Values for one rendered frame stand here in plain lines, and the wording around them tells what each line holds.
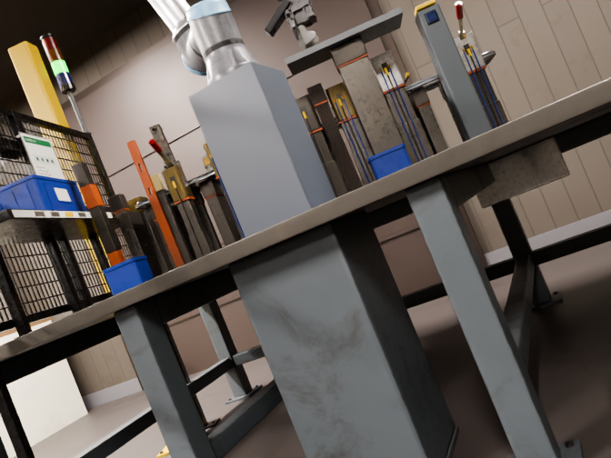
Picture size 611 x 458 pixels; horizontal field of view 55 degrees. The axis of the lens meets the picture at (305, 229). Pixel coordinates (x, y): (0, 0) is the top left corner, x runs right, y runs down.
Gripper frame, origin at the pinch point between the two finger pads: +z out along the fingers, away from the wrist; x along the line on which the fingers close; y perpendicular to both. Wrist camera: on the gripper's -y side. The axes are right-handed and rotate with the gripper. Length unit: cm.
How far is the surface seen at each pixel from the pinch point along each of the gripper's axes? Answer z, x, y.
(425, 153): 42.0, 12.6, 21.8
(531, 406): 103, -56, 20
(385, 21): 3.1, -4.7, 25.5
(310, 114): 16.4, 7.0, -6.8
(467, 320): 82, -55, 15
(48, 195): 9, -14, -91
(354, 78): 14.2, -3.8, 10.9
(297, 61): 3.1, -6.9, -2.3
